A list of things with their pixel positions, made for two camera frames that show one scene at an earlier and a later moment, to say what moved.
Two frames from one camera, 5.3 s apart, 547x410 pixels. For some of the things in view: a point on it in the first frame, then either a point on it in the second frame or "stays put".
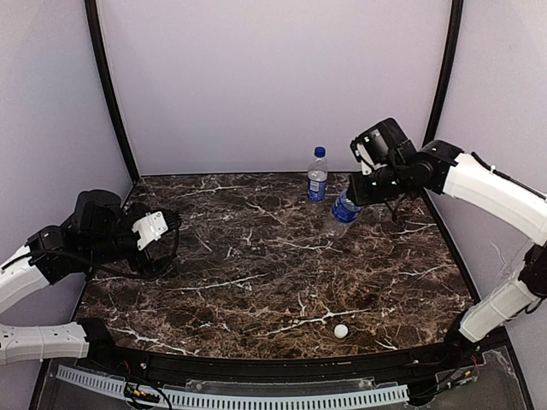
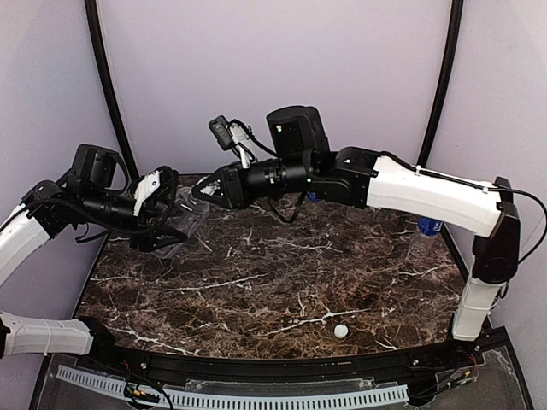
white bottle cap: x=341 y=330 stays put
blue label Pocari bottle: x=344 y=214 -> x=427 y=235
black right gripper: x=361 y=193 -> x=231 y=186
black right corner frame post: x=432 y=131 stays put
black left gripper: x=143 y=260 -> x=153 y=221
